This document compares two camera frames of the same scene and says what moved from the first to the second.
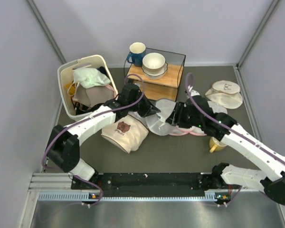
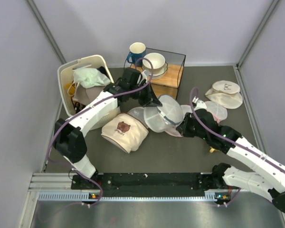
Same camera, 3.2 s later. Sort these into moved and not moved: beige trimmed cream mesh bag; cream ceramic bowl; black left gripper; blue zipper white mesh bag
Moved: black left gripper
Not moved: beige trimmed cream mesh bag; cream ceramic bowl; blue zipper white mesh bag
